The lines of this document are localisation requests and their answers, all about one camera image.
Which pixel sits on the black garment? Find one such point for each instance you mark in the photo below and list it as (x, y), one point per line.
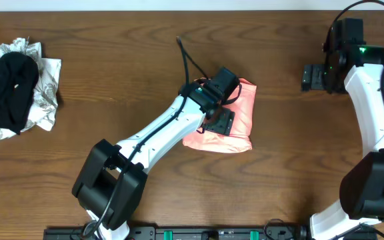
(19, 75)

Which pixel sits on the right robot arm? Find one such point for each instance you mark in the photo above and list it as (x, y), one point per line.
(357, 70)

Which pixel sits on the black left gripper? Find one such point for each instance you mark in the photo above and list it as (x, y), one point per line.
(219, 121)

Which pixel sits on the white floral patterned cloth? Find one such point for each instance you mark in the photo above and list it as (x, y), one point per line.
(44, 106)

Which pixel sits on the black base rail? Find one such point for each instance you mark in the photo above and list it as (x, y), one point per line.
(152, 233)

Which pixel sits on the pink printed t-shirt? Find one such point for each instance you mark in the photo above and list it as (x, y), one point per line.
(238, 140)

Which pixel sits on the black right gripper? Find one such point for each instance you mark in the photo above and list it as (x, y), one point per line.
(312, 77)

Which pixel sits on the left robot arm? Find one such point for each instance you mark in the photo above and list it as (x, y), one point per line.
(112, 180)

